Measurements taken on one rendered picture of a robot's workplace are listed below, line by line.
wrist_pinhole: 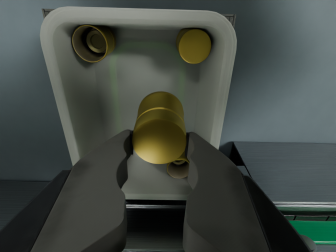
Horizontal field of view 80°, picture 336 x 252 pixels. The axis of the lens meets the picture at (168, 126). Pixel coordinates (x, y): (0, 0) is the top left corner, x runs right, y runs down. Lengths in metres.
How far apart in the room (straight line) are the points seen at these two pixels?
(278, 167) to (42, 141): 0.36
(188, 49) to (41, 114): 0.25
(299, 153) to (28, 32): 0.41
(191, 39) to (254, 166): 0.19
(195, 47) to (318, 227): 0.23
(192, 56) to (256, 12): 0.11
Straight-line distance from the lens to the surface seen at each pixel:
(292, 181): 0.30
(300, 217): 0.29
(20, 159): 0.44
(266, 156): 0.33
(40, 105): 0.36
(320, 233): 0.29
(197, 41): 0.22
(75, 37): 0.24
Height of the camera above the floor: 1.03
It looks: 61 degrees down
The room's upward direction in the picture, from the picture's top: 180 degrees clockwise
